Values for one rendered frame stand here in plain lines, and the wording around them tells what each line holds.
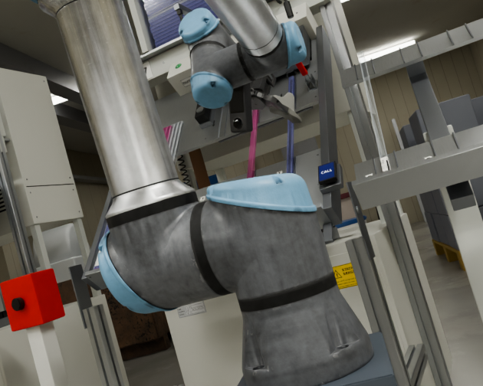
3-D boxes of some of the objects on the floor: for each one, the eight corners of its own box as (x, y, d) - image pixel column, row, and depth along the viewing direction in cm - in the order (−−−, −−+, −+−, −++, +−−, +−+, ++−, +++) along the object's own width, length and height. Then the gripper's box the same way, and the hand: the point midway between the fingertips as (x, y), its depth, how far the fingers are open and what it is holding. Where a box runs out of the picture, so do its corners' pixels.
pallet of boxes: (436, 254, 519) (398, 132, 527) (526, 230, 505) (484, 105, 513) (464, 271, 395) (413, 110, 403) (584, 240, 380) (529, 73, 388)
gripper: (278, 43, 112) (316, 97, 127) (202, 54, 123) (244, 103, 138) (268, 78, 109) (308, 129, 124) (191, 86, 120) (236, 132, 135)
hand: (272, 125), depth 130 cm, fingers open, 14 cm apart
